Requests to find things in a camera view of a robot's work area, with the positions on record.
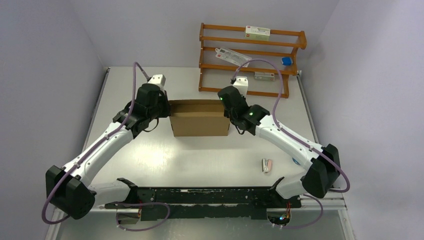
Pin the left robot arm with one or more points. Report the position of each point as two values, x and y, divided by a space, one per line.
70 187

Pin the blue small object on shelf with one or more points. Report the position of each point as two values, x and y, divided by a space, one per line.
287 61

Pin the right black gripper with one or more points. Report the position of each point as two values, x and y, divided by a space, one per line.
241 96

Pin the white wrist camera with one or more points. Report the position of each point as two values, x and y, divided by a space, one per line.
241 83
158 80

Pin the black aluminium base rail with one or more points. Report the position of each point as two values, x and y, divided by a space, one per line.
254 202

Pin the brown cardboard box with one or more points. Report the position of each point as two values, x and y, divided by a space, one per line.
198 118

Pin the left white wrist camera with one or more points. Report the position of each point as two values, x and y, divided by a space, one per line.
158 80

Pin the pink white small device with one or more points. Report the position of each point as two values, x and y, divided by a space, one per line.
266 165

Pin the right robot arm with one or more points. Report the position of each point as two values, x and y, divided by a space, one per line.
321 164

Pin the green white box top shelf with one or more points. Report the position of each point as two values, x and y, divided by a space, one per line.
257 33

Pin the white plastic packet on shelf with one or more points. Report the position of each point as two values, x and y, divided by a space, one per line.
231 56

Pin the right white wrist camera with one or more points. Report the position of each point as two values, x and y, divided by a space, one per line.
241 83

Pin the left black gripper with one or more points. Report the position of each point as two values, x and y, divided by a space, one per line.
167 113

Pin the grey white box lower shelf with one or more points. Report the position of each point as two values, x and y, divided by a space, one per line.
264 76

